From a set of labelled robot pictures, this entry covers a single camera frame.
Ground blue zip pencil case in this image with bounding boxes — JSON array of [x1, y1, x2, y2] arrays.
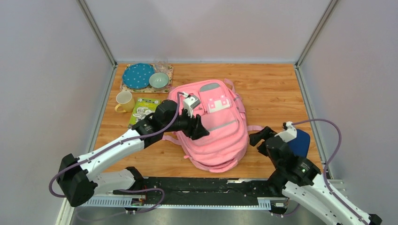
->
[[287, 129, 311, 158]]

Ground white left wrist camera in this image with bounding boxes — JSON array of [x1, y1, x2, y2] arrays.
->
[[182, 92, 201, 118]]

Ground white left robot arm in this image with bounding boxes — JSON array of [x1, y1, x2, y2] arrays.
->
[[49, 96, 209, 207]]

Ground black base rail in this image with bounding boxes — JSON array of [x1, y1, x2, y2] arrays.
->
[[113, 177, 290, 214]]

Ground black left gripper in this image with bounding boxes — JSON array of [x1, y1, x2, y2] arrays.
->
[[162, 106, 210, 140]]

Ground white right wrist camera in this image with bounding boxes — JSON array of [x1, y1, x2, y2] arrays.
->
[[275, 121, 297, 143]]

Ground pink backpack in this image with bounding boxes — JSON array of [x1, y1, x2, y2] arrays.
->
[[163, 79, 263, 173]]

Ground blue dotted plate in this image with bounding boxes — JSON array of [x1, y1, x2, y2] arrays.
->
[[122, 63, 155, 90]]

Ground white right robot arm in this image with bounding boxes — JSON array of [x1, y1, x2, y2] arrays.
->
[[247, 122, 382, 225]]

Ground yellow mug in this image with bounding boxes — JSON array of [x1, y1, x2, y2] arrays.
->
[[115, 91, 135, 113]]

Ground clear drinking glass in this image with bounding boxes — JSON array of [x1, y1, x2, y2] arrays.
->
[[154, 57, 168, 73]]

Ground green comic book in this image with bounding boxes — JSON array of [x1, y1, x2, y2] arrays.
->
[[128, 97, 162, 128]]

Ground light green bowl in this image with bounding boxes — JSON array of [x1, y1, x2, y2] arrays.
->
[[149, 72, 169, 89]]

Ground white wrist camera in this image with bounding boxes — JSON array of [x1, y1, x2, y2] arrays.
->
[[275, 121, 297, 143], [182, 92, 201, 118]]

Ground floral tray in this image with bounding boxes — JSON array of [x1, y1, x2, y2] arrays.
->
[[120, 64, 174, 93]]

